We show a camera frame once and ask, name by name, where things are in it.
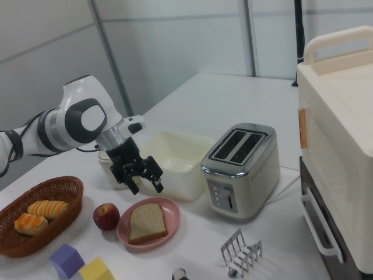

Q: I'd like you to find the yellow cube block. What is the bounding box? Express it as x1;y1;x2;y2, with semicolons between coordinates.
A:
79;257;116;280

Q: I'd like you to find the cream cabinet with handle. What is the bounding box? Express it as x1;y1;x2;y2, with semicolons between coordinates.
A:
296;25;373;275

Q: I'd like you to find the white toaster power cable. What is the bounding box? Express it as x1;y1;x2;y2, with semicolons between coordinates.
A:
266;174;301;204

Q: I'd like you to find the purple cube block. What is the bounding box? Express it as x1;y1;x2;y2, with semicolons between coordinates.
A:
48;243;86;280

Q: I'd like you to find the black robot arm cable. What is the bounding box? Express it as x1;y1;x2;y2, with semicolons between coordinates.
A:
0;112;101;177

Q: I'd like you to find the brown wicker basket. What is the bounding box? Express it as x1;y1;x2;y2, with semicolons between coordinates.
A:
0;176;85;259

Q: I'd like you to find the short orange-glazed pastry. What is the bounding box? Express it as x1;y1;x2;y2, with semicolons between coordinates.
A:
14;212;49;236

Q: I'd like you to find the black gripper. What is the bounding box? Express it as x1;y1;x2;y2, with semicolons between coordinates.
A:
105;137;163;195

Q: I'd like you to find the bread slice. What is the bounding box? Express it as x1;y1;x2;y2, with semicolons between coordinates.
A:
128;202;169;245

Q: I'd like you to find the brown oven with white handle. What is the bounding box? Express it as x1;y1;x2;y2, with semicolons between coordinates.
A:
299;156;373;280

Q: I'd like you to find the red apple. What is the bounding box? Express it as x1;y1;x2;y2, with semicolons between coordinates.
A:
92;202;121;231

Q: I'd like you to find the black pole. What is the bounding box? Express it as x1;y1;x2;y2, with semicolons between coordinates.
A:
292;0;305;87

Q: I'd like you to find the cream lidded canister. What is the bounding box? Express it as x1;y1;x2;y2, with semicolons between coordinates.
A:
97;150;143;190

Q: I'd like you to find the white plastic tub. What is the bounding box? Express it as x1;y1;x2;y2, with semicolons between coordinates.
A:
139;130;216;203

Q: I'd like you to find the long striped pastry roll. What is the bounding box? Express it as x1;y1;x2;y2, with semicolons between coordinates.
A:
27;199;71;221

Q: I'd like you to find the metal toast rack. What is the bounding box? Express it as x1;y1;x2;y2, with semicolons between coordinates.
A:
220;229;263;278

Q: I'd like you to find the cream and chrome toaster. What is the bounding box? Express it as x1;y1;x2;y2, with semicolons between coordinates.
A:
200;122;281;224

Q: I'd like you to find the pink plate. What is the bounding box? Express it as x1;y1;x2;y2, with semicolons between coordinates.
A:
116;197;181;249

